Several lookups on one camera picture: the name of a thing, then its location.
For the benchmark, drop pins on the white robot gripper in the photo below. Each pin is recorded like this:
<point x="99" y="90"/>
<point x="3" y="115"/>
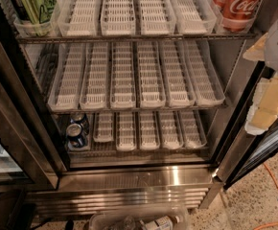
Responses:
<point x="265" y="103"/>

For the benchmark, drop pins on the red coke can front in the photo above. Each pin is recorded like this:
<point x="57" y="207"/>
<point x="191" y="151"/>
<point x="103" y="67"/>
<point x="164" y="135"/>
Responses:
<point x="237" y="13"/>

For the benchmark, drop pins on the fridge door right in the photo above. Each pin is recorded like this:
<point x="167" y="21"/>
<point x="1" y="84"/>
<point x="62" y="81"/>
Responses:
<point x="245" y="152"/>

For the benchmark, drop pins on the fridge door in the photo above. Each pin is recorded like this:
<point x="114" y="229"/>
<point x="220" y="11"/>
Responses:
<point x="245" y="152"/>
<point x="23" y="163"/>

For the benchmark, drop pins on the blue pepsi can behind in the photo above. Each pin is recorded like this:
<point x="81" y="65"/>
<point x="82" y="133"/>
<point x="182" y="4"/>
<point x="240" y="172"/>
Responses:
<point x="81" y="119"/>

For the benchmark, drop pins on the blue pepsi can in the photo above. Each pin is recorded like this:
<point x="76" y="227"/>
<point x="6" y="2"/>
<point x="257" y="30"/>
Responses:
<point x="75" y="136"/>
<point x="81" y="119"/>

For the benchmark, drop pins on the blue pepsi can front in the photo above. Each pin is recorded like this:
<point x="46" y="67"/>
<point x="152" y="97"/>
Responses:
<point x="75" y="136"/>

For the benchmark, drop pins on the steel fridge base grille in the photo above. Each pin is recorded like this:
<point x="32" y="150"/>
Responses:
<point x="87" y="193"/>

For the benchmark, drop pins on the green drink can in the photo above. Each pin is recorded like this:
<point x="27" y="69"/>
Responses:
<point x="37" y="14"/>

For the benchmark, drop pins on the fridge door left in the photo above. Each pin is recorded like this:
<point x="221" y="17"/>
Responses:
<point x="23" y="163"/>

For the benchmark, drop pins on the clear plastic bin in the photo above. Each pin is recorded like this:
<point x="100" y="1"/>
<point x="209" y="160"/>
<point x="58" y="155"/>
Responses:
<point x="129" y="218"/>

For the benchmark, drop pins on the plastic bottle in bin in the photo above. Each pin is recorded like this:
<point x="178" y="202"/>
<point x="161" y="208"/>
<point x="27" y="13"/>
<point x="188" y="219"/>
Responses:
<point x="163" y="223"/>

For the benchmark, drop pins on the middle wire shelf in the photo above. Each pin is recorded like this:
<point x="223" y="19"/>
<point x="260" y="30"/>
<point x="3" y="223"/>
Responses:
<point x="135" y="109"/>

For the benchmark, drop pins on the wire shelf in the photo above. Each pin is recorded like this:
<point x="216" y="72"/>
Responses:
<point x="107" y="152"/>
<point x="137" y="37"/>
<point x="135" y="109"/>

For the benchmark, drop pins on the bottom wire shelf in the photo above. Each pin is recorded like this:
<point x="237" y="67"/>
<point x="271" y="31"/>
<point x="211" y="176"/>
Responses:
<point x="107" y="152"/>

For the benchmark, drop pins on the top wire shelf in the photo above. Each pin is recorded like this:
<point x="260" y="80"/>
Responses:
<point x="137" y="37"/>

